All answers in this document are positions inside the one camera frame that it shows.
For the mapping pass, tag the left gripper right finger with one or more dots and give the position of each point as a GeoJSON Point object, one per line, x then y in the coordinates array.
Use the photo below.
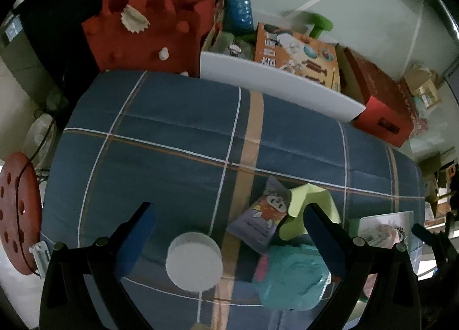
{"type": "Point", "coordinates": [349, 259]}

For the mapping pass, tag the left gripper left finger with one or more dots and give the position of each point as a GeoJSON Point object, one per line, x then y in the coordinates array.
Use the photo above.
{"type": "Point", "coordinates": [113, 258]}

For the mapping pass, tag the teal plastic toy box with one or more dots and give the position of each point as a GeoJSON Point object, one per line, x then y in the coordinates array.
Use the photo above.
{"type": "Point", "coordinates": [291, 278]}

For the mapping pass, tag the white pill bottle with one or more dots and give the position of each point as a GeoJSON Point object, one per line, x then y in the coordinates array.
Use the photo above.
{"type": "Point", "coordinates": [194, 262]}

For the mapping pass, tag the yellow green cloth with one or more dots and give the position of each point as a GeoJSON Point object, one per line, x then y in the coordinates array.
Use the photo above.
{"type": "Point", "coordinates": [300, 198]}

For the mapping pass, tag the purple cartoon snack packet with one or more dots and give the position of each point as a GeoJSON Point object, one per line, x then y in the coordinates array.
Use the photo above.
{"type": "Point", "coordinates": [257, 225]}

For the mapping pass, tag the pink floral scrunchie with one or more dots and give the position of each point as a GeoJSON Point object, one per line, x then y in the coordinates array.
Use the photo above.
{"type": "Point", "coordinates": [384, 236]}

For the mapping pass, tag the black white spotted scrunchie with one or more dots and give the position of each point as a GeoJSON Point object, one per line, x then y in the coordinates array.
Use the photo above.
{"type": "Point", "coordinates": [402, 236]}

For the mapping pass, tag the light green shallow tray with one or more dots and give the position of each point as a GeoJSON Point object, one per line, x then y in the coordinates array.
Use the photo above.
{"type": "Point", "coordinates": [390, 289]}

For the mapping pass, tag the cardboard boxes pile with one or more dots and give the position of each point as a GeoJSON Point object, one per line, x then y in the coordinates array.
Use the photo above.
{"type": "Point", "coordinates": [441, 187]}

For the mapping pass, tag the red round stool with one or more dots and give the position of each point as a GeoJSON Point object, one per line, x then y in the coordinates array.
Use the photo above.
{"type": "Point", "coordinates": [21, 211]}

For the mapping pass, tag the blue plaid tablecloth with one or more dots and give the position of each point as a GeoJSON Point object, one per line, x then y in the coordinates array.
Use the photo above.
{"type": "Point", "coordinates": [201, 152]}

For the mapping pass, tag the red patterned box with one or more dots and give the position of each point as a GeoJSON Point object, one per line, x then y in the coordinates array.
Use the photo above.
{"type": "Point", "coordinates": [420, 125]}

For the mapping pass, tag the red cardboard box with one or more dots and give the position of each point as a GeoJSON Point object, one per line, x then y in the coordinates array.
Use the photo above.
{"type": "Point", "coordinates": [388, 114]}

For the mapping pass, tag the beige gift bag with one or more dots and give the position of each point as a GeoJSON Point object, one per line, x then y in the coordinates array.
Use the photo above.
{"type": "Point", "coordinates": [422, 83]}

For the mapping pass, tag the orange toy box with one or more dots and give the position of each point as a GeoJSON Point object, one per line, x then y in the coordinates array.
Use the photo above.
{"type": "Point", "coordinates": [298, 54]}

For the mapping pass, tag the red felt handbag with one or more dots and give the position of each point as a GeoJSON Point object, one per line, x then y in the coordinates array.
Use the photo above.
{"type": "Point", "coordinates": [153, 35]}

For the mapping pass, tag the green dumbbell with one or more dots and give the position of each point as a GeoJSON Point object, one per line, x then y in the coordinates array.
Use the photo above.
{"type": "Point", "coordinates": [319, 24]}

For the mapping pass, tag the blue water bottle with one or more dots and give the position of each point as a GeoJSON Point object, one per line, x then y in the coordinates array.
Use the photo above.
{"type": "Point", "coordinates": [238, 17]}

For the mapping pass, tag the black coffee machine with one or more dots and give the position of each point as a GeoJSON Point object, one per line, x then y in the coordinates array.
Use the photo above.
{"type": "Point", "coordinates": [44, 47]}

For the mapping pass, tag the white plastic bracket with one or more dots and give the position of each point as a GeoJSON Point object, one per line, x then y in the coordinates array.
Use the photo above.
{"type": "Point", "coordinates": [41, 256]}

